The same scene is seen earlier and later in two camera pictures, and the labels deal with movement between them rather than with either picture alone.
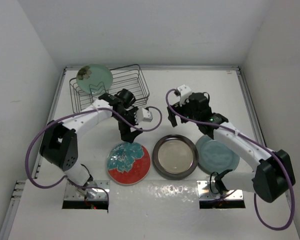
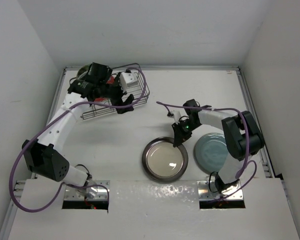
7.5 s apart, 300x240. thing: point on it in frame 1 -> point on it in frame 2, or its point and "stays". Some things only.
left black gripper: x=126 y=134 -> x=118 y=100
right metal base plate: x=205 y=193 stays
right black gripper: x=177 y=107 -> x=180 y=136
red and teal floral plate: x=128 y=163 -> x=104 y=99
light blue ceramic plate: x=213 y=156 stays
